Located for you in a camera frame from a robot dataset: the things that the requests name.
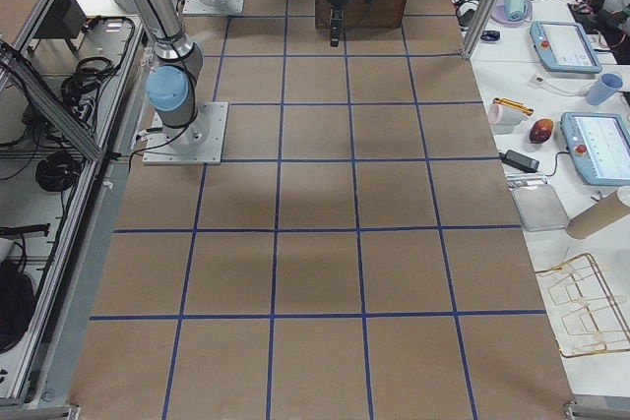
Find purple plate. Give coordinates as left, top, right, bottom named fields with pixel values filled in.
left=491, top=0, right=533, bottom=26

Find teal cup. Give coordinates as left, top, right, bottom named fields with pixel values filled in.
left=503, top=0, right=526, bottom=22

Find upper teach pendant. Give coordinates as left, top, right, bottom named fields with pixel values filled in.
left=530, top=21, right=602, bottom=74

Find teach pendant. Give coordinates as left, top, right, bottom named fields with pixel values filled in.
left=560, top=112, right=629, bottom=187
left=530, top=21, right=602, bottom=74

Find black power brick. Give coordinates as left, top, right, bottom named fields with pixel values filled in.
left=499, top=150, right=539, bottom=173

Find red mango fruit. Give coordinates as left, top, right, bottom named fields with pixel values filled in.
left=529, top=118, right=554, bottom=145

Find light blue plastic cup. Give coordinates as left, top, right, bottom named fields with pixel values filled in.
left=586, top=73, right=623, bottom=106

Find grey metal tray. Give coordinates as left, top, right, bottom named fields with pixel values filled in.
left=511, top=184, right=569, bottom=232

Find lower teach pendant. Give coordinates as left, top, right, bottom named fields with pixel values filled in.
left=560, top=112, right=629, bottom=187

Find cardboard tube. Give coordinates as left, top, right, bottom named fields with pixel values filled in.
left=566, top=186, right=629, bottom=239

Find aluminium frame post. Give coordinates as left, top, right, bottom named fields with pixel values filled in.
left=460, top=0, right=524, bottom=61

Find gold wire rack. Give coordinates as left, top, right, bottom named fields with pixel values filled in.
left=535, top=253, right=629, bottom=359

